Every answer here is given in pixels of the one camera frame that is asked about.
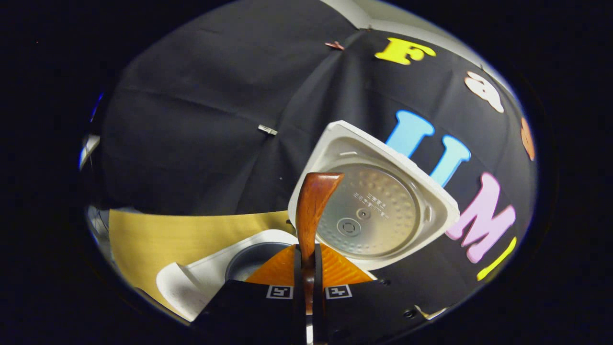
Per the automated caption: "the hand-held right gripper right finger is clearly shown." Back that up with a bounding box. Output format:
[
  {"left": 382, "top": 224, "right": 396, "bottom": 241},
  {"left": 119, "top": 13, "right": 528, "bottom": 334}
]
[{"left": 314, "top": 242, "right": 434, "bottom": 345}]

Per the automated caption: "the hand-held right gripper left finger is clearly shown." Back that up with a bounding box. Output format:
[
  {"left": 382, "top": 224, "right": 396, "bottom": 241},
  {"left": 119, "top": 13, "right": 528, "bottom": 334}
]
[{"left": 191, "top": 243, "right": 307, "bottom": 345}]

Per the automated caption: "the white rice cooker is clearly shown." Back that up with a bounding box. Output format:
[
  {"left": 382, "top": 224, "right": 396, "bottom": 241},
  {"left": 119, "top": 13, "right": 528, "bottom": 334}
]
[{"left": 157, "top": 120, "right": 460, "bottom": 322}]

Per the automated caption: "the brown wooden spoon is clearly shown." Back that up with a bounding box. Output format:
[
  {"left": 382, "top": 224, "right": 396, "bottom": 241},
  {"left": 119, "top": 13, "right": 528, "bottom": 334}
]
[{"left": 295, "top": 172, "right": 345, "bottom": 345}]

